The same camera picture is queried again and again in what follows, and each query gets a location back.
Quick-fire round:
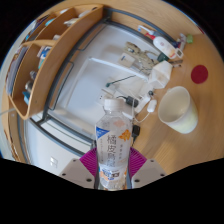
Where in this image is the white desk lamp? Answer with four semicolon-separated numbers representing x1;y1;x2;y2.
87;57;151;113

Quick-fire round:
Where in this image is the blue spray bottle white nozzle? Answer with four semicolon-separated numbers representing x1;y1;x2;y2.
137;24;158;37

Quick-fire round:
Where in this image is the wooden shelf unit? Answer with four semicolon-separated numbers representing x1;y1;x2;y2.
4;3;105;121

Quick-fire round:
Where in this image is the grey metal desk frame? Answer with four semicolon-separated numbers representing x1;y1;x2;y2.
16;8;174;158

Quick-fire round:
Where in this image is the clear drink bottle white cap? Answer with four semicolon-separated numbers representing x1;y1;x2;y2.
95;98;133;192

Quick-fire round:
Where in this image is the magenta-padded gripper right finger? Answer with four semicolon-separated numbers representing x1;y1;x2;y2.
127;148;167;190

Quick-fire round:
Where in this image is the black charger block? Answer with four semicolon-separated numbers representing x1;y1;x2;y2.
131;124;141;138

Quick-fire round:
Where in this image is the cream white cup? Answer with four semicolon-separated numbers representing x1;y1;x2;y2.
157;85;199;135

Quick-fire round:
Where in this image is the brown tree figure toy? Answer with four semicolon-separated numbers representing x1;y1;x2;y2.
124;41;159;73

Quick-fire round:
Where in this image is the white power strip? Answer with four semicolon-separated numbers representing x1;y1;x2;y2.
133;94;151;114

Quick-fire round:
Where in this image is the small white oval case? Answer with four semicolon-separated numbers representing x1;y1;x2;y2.
146;99;158;114

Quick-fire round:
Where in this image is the flat round red coaster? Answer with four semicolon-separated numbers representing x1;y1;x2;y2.
190;64;209;85

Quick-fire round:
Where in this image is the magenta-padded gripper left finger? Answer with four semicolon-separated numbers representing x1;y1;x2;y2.
59;148;100;190

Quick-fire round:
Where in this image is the black plug adapter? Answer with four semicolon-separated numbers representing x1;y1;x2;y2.
125;95;139;108

